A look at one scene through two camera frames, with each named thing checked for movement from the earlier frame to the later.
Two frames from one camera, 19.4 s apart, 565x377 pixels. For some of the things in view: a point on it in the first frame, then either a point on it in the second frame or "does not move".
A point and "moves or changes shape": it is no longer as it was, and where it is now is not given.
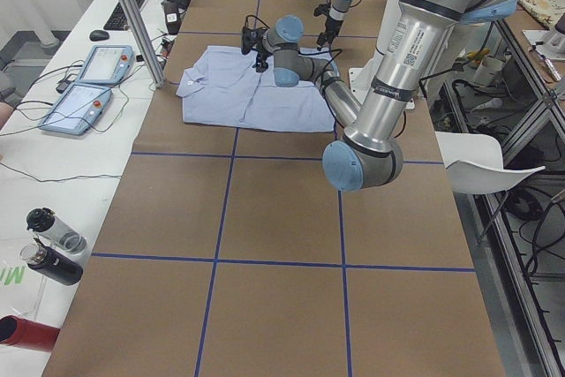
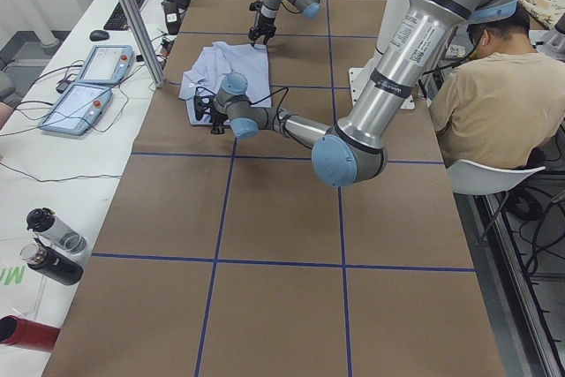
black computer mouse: (98, 35) does not move
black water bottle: (51, 263) does not move
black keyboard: (117, 20) does not move
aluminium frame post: (135, 18) does not move
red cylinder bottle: (20, 332) does not move
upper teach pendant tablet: (107, 64) does not move
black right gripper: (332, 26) → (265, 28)
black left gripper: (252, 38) → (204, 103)
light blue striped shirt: (224, 90) moves or changes shape
